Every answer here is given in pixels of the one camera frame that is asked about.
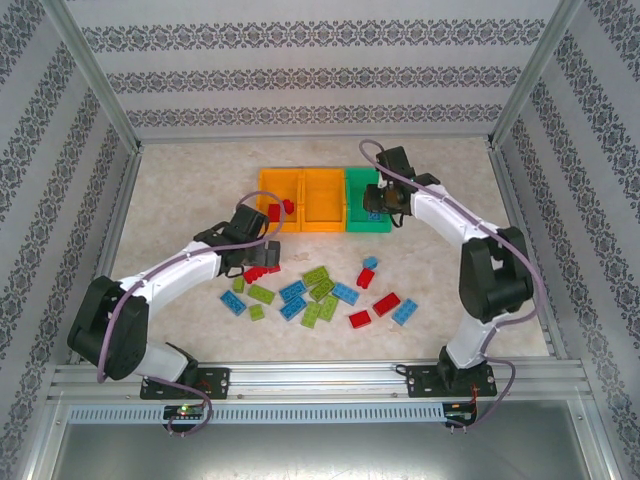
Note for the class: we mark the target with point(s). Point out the red lego brick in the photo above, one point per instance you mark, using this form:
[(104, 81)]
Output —
[(274, 213), (256, 275), (365, 278), (361, 319), (387, 304)]

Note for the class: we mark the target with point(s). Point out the green lego brick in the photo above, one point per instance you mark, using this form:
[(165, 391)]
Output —
[(323, 290), (315, 276), (329, 307), (261, 294), (311, 315)]

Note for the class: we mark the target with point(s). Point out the small blue lego block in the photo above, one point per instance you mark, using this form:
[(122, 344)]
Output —
[(370, 262)]

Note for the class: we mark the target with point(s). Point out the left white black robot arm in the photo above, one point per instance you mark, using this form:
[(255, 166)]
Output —
[(185, 277)]

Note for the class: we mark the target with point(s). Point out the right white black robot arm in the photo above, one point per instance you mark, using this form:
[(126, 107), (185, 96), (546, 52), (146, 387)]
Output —
[(480, 290)]

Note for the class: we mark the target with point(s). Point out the blue lego brick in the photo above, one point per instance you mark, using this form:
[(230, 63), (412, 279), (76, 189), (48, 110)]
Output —
[(346, 294), (374, 217), (405, 312), (231, 302), (293, 308), (292, 290)]

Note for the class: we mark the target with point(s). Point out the small green lego block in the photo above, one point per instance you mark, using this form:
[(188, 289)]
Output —
[(256, 312), (239, 285)]

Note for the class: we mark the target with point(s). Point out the green plastic bin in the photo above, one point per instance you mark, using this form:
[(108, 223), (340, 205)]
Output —
[(362, 225)]

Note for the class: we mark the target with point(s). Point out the small red lego block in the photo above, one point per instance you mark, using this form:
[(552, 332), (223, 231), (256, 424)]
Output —
[(288, 205)]

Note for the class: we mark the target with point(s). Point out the orange plastic bin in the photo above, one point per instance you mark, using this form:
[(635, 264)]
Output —
[(324, 200), (280, 180)]

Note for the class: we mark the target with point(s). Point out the small circuit board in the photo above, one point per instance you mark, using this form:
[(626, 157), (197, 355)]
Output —
[(185, 411), (457, 410)]

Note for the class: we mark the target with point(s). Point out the aluminium frame beam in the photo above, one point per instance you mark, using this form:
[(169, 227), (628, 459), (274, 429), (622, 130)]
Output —
[(509, 190), (121, 210)]

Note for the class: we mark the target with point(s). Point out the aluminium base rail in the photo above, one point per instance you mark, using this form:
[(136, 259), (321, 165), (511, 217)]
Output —
[(310, 380)]

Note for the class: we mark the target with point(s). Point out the aluminium frame post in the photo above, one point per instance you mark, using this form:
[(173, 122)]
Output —
[(94, 70), (536, 70)]

